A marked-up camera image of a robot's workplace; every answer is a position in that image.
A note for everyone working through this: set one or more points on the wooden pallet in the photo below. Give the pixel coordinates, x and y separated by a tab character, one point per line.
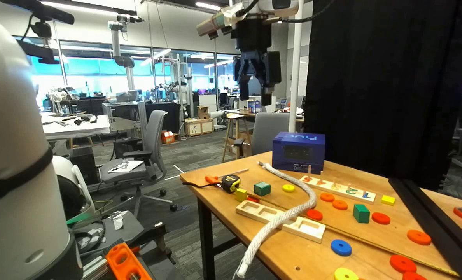
310	229

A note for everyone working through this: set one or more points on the orange clamp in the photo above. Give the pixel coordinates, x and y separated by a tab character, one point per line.
126	262

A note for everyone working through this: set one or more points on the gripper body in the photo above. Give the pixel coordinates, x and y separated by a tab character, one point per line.
253	37

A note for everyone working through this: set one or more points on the camera on mount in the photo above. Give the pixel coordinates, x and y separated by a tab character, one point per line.
40	11

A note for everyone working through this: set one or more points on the black frame bar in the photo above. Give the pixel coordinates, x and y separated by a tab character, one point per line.
437	225

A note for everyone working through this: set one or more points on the crumpled clear plastic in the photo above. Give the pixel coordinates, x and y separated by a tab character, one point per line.
118	219

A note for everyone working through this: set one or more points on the black computer case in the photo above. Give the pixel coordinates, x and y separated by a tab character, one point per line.
84	165

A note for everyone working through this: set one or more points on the yellow cube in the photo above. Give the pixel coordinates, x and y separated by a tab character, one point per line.
241	195

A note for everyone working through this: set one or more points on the black curtain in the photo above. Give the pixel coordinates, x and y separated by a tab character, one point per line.
382	85

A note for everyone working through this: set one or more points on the white table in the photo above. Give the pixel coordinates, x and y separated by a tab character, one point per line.
75	126

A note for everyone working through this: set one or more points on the grey office chair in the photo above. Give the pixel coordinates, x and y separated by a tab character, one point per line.
153	147

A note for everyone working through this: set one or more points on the orange box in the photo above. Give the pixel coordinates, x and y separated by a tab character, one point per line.
168	137

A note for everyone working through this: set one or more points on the blue cardboard box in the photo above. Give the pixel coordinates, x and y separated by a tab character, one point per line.
298	151

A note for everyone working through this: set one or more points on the grey background robot arm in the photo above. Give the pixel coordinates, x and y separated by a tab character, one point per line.
116	42

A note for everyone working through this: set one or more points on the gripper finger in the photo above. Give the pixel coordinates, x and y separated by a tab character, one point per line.
270	70
244	77

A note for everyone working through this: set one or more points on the yellow black tape measure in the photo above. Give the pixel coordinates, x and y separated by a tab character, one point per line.
231	183

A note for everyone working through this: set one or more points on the wooden stool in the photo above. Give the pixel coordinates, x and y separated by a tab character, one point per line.
235	128

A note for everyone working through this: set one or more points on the red flat piece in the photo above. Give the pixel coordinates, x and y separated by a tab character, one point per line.
252	199

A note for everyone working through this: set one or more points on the yellow flat block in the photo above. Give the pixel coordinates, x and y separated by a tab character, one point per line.
388	200

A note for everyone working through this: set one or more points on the white pole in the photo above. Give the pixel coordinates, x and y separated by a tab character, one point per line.
295	77

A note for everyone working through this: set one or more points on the wooden crate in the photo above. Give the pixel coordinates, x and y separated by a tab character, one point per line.
199	127

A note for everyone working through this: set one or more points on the wooden number peg board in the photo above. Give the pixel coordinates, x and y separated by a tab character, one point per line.
343	190

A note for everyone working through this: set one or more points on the green cube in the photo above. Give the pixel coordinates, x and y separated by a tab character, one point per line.
262	189
361	214

